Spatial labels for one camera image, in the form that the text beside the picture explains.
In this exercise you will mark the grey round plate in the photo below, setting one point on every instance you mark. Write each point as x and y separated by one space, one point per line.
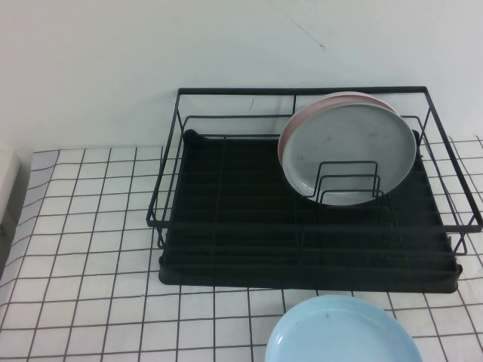
347 143

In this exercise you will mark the pink round plate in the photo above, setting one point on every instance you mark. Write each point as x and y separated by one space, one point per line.
332 100

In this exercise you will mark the light blue round plate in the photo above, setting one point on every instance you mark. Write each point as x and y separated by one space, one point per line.
332 332

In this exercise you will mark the black plastic drip tray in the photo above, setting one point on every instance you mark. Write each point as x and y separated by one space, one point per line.
245 181

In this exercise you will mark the white box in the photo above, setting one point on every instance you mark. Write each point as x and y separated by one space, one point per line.
9 169

